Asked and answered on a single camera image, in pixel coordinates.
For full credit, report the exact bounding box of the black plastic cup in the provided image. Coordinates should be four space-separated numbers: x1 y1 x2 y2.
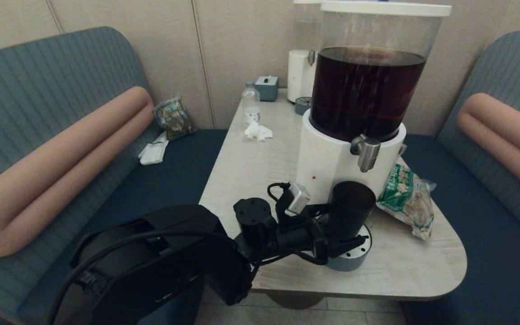
328 181 376 242

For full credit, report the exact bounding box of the round perforated drip tray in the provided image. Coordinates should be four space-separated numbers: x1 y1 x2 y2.
314 212 372 272

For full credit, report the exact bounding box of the large dark tea dispenser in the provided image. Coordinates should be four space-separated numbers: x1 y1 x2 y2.
296 1 453 221

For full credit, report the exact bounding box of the green snack bag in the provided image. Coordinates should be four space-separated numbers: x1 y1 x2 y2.
376 162 436 240

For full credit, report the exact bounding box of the crumpled white tissue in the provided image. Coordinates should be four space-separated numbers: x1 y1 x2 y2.
245 121 274 141

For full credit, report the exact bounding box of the small round drip tray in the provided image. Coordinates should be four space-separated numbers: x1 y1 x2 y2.
295 96 313 115

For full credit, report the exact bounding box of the clear plastic bottle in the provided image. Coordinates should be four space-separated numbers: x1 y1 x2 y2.
242 82 261 125

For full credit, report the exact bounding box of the blue-grey tissue box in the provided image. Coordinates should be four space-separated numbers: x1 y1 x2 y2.
255 75 279 102

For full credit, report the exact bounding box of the empty white drink dispenser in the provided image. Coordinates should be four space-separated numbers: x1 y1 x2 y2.
287 0 328 103

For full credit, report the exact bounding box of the teal bench sofa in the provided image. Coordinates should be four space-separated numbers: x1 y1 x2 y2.
0 26 229 325
398 31 520 325

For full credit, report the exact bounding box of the white napkin pack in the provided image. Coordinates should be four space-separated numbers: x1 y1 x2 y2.
138 131 169 165

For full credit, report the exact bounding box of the clear dark snack bag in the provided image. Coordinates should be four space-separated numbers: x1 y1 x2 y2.
153 96 195 140

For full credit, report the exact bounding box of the pink bolster cushion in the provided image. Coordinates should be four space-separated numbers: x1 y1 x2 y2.
0 86 154 257
457 93 520 204

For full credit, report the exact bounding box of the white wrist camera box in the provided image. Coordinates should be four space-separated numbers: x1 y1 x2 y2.
286 182 311 215

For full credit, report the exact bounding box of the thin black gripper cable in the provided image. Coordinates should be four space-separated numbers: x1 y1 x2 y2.
253 250 329 267

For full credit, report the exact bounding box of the black camera cable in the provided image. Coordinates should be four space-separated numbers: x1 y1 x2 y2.
267 182 292 204

